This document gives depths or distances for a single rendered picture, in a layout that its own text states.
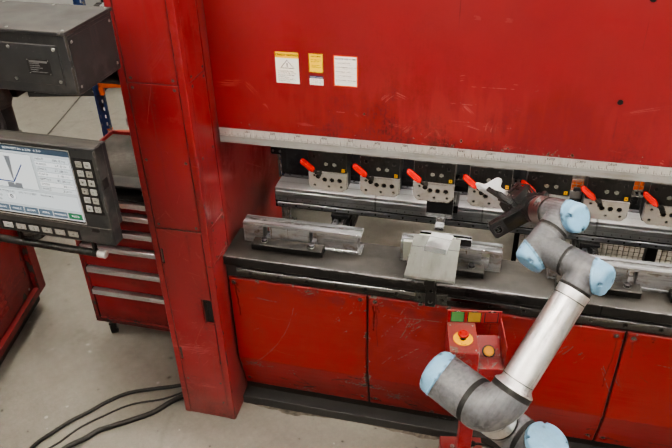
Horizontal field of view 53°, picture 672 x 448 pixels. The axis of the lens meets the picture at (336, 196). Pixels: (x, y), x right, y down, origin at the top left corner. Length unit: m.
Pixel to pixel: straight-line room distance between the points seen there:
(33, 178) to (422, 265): 1.35
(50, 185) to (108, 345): 1.68
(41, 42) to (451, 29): 1.23
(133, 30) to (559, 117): 1.43
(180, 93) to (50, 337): 2.01
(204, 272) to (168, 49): 0.92
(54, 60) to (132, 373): 1.97
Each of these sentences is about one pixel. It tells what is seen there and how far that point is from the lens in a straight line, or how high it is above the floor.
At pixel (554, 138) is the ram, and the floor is 1.47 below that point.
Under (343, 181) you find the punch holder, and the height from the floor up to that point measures 1.22.
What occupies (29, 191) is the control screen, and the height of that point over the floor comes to 1.41.
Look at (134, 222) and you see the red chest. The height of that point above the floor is 0.80.
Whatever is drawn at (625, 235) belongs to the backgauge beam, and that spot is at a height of 0.94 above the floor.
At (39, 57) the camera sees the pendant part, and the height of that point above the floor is 1.87.
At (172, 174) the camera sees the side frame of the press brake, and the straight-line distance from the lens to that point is 2.56.
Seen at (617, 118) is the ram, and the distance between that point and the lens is 2.39.
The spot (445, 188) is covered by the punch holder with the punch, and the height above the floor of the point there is 1.24.
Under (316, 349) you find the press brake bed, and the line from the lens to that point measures 3.00.
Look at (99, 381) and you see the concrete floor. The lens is 3.68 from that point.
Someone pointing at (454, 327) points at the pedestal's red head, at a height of 0.78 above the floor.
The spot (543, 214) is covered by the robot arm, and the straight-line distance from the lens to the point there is 1.74.
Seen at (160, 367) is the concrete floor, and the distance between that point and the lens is 3.66.
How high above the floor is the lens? 2.53
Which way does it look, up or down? 32 degrees down
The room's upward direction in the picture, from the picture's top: 1 degrees counter-clockwise
